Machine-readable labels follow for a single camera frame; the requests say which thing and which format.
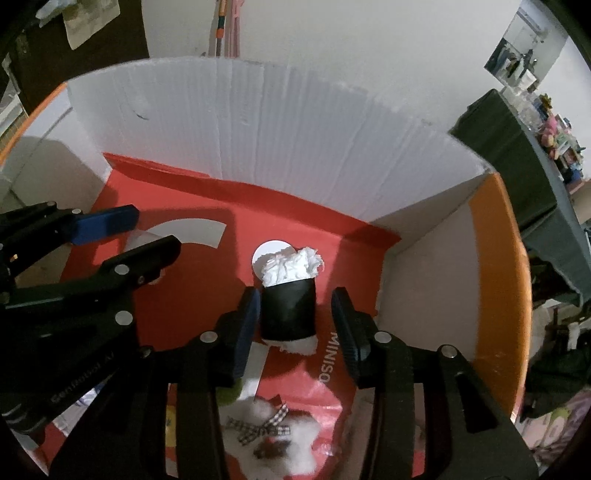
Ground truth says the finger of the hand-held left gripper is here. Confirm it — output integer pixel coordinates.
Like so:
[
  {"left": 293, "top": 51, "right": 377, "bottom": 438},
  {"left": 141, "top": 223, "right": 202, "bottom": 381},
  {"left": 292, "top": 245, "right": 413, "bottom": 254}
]
[
  {"left": 0, "top": 202, "right": 140, "bottom": 278},
  {"left": 0, "top": 234, "right": 182, "bottom": 320}
]

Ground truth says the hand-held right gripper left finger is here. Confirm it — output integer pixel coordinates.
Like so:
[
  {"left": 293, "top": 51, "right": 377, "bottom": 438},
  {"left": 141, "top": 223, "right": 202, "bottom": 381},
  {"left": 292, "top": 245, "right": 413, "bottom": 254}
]
[{"left": 48, "top": 287, "right": 262, "bottom": 480}]

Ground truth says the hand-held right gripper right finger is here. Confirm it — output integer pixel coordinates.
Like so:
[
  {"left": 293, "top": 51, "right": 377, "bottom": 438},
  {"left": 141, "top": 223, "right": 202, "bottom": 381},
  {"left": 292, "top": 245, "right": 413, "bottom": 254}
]
[{"left": 331, "top": 287, "right": 539, "bottom": 480}]

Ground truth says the black roll with white tissue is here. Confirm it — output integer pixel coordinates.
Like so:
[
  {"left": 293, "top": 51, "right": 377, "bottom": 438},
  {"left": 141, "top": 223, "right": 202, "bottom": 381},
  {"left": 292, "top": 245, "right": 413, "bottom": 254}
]
[{"left": 252, "top": 246, "right": 327, "bottom": 356}]

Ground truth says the red and white cardboard box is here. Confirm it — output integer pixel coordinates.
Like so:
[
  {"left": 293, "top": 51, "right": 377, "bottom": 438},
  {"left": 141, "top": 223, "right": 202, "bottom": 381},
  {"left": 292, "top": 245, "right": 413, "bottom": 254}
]
[{"left": 0, "top": 55, "right": 532, "bottom": 480}]

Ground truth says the green plush toy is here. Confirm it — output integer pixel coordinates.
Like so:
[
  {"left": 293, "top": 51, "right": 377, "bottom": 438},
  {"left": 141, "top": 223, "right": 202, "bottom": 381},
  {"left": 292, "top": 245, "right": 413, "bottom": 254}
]
[{"left": 217, "top": 377, "right": 246, "bottom": 408}]

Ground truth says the white fluffy plush with bow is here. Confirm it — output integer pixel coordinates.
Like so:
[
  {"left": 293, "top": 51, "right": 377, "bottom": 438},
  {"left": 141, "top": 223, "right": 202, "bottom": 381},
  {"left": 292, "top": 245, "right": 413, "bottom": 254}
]
[{"left": 219, "top": 396, "right": 325, "bottom": 477}]

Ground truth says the dark wooden door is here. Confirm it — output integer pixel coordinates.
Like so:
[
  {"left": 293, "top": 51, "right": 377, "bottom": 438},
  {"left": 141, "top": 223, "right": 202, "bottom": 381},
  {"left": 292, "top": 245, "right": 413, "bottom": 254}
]
[{"left": 0, "top": 0, "right": 151, "bottom": 118}]

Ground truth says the paper sheet on door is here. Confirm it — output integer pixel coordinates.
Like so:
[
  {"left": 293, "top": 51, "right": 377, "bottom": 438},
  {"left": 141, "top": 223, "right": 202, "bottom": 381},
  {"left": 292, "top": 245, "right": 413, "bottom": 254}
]
[{"left": 62, "top": 0, "right": 123, "bottom": 49}]

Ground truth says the dark chair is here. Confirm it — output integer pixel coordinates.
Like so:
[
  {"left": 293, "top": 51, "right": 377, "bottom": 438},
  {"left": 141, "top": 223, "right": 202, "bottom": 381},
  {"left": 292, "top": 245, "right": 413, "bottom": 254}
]
[{"left": 526, "top": 295, "right": 591, "bottom": 416}]

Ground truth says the stick with red tip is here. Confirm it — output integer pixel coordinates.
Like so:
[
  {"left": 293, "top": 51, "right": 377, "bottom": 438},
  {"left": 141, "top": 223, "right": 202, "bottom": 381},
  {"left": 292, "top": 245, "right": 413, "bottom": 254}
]
[{"left": 214, "top": 0, "right": 232, "bottom": 59}]

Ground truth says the pink cloth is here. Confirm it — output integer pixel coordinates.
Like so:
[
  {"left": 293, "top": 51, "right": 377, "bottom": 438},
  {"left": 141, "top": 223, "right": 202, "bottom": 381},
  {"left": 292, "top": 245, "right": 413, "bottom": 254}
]
[{"left": 521, "top": 396, "right": 588, "bottom": 464}]

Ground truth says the dark green cloth table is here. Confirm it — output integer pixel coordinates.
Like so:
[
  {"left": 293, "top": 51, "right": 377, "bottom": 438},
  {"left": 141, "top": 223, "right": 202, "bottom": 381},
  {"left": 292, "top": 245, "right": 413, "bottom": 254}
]
[{"left": 450, "top": 88, "right": 591, "bottom": 296}]

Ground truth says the group of small toys and bottles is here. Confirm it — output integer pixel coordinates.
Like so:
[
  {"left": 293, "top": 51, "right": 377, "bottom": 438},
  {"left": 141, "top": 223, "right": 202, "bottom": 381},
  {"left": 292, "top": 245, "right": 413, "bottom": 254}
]
[{"left": 536, "top": 92, "right": 591, "bottom": 186}]

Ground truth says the wall mirror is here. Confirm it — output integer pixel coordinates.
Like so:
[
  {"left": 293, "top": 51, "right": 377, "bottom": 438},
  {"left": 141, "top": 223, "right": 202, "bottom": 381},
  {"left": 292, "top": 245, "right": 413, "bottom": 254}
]
[{"left": 483, "top": 6, "right": 569, "bottom": 92}]

